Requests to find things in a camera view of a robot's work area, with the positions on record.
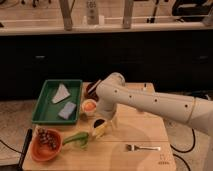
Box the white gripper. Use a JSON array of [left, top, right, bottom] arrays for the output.
[[97, 101, 118, 129]]

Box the yellow banana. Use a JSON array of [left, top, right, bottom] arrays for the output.
[[92, 122, 109, 138]]

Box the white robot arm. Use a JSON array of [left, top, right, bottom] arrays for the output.
[[96, 72, 213, 171]]

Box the white cup with orange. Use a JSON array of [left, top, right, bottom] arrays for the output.
[[81, 99, 97, 116]]

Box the small metal cup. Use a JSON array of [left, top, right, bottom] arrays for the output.
[[93, 119, 106, 130]]

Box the dark chocolate cake toy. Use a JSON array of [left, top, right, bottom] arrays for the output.
[[84, 80, 101, 101]]

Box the blue sponge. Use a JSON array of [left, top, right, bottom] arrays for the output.
[[58, 102, 76, 120]]

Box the green pepper toy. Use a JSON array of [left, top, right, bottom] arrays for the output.
[[62, 131, 89, 148]]

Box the white wedge sponge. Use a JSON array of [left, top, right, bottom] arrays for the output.
[[52, 83, 70, 104]]

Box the green plastic tray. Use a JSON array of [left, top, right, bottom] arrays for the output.
[[32, 79, 82, 125]]

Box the silver fork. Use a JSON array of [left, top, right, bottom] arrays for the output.
[[125, 144, 161, 151]]

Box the wooden board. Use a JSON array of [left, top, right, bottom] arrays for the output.
[[23, 105, 176, 171]]

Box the dark grapes bunch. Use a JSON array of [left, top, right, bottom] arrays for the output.
[[37, 128, 57, 150]]

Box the orange bowl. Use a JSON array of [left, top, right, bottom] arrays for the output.
[[30, 129, 62, 162]]

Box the black bar left of board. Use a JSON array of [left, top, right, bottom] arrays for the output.
[[17, 128, 33, 171]]

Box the black cable on floor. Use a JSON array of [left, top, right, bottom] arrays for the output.
[[169, 126, 197, 171]]

